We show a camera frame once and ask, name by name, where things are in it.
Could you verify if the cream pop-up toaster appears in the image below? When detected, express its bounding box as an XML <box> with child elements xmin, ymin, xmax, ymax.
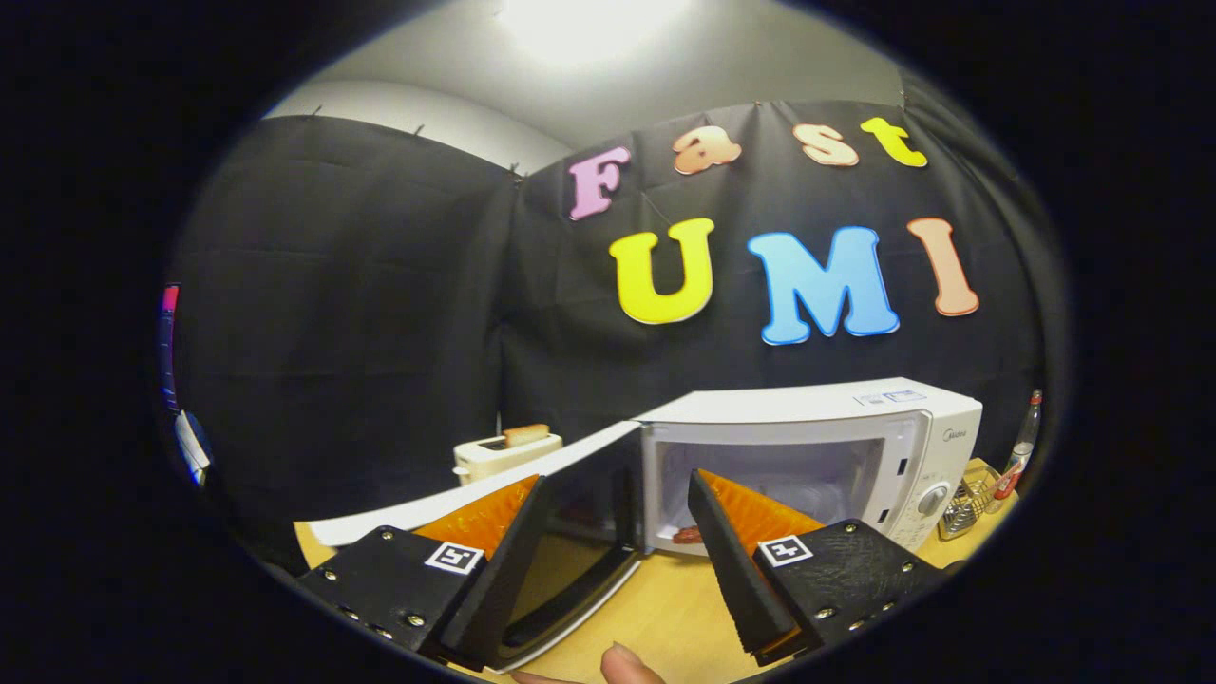
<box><xmin>452</xmin><ymin>432</ymin><xmax>564</xmax><ymax>485</ymax></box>

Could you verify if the wire basket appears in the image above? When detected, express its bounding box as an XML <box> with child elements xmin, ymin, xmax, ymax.
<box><xmin>939</xmin><ymin>472</ymin><xmax>1008</xmax><ymax>541</ymax></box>

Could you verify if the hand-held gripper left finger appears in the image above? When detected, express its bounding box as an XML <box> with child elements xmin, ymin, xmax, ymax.
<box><xmin>294</xmin><ymin>473</ymin><xmax>552</xmax><ymax>666</ymax></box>

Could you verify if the white toaster oven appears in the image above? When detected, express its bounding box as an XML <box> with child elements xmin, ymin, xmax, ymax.
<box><xmin>309</xmin><ymin>378</ymin><xmax>984</xmax><ymax>674</ymax></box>

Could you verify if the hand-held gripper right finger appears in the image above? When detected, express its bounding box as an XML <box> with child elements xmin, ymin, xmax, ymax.
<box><xmin>687</xmin><ymin>468</ymin><xmax>951</xmax><ymax>666</ymax></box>

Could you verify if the black backdrop cloth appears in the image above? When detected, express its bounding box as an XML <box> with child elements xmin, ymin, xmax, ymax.
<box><xmin>161</xmin><ymin>95</ymin><xmax>1046</xmax><ymax>561</ymax></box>

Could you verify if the clear plastic bottle red label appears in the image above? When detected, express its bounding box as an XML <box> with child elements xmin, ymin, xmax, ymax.
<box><xmin>993</xmin><ymin>389</ymin><xmax>1043</xmax><ymax>502</ymax></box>

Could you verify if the computer monitor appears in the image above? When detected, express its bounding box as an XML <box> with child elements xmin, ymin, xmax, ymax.
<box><xmin>158</xmin><ymin>283</ymin><xmax>181</xmax><ymax>411</ymax></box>

